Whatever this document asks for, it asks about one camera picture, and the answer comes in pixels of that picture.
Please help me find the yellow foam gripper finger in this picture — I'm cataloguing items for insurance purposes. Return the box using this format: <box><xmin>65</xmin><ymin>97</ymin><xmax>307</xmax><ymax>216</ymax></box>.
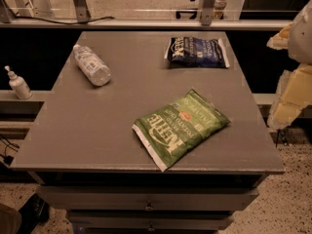
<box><xmin>266</xmin><ymin>23</ymin><xmax>292</xmax><ymax>50</ymax></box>
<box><xmin>267</xmin><ymin>63</ymin><xmax>312</xmax><ymax>130</ymax></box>

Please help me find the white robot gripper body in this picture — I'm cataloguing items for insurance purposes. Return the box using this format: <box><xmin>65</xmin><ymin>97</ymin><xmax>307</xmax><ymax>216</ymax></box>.
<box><xmin>288</xmin><ymin>0</ymin><xmax>312</xmax><ymax>64</ymax></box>

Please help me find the green jalapeno chip bag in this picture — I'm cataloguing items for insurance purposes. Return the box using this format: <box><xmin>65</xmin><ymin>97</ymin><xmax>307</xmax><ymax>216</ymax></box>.
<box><xmin>132</xmin><ymin>90</ymin><xmax>230</xmax><ymax>172</ymax></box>

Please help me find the blue chip bag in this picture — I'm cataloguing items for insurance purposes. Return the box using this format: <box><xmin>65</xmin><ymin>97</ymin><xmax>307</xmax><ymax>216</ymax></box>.
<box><xmin>165</xmin><ymin>36</ymin><xmax>230</xmax><ymax>68</ymax></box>

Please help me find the clear plastic water bottle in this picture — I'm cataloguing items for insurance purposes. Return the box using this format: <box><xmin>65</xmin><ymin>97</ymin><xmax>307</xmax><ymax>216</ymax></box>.
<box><xmin>73</xmin><ymin>45</ymin><xmax>111</xmax><ymax>87</ymax></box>

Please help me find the grey drawer cabinet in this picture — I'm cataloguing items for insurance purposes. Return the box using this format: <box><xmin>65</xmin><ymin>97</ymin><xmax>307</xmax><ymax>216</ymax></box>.
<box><xmin>13</xmin><ymin>31</ymin><xmax>284</xmax><ymax>234</ymax></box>

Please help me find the white pump dispenser bottle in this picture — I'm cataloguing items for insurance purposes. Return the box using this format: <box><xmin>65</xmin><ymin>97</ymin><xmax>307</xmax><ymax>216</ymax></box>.
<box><xmin>5</xmin><ymin>65</ymin><xmax>32</xmax><ymax>99</ymax></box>

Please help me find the black shoe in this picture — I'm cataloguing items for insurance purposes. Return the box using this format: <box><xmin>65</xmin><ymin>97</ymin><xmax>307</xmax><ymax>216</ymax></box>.
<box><xmin>18</xmin><ymin>194</ymin><xmax>50</xmax><ymax>234</ymax></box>

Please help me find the black cable on shelf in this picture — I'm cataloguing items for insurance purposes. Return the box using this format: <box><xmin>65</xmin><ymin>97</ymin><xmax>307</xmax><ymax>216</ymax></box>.
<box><xmin>6</xmin><ymin>7</ymin><xmax>116</xmax><ymax>26</ymax></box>

